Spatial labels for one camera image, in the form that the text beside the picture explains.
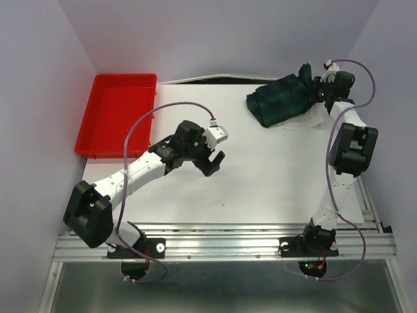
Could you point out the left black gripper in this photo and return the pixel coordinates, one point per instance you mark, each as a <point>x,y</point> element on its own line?
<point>206,167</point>

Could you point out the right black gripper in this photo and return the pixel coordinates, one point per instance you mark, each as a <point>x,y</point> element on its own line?
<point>315,84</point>

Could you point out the green plaid skirt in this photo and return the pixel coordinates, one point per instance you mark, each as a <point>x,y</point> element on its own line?
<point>282,99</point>

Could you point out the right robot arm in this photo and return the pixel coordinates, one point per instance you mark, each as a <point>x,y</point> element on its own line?
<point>348,154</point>

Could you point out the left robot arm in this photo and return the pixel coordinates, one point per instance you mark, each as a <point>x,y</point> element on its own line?
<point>89,213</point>

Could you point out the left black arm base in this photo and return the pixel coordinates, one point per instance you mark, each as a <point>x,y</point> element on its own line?
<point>140,244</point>

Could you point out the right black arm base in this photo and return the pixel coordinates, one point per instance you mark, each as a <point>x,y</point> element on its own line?
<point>306,247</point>

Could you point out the white folded skirt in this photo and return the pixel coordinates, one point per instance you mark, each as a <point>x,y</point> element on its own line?
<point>315,116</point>

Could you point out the red plastic tray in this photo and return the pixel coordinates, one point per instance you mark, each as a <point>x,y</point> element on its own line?
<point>115,103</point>

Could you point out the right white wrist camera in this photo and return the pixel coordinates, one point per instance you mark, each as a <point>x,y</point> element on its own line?
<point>332,68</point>

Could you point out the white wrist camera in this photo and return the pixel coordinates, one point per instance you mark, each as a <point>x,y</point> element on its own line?
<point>214,135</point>
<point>332,68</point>

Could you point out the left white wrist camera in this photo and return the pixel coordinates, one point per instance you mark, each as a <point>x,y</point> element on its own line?
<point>214,135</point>

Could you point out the aluminium rail frame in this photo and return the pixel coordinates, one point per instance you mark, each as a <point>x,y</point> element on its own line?
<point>222,234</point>

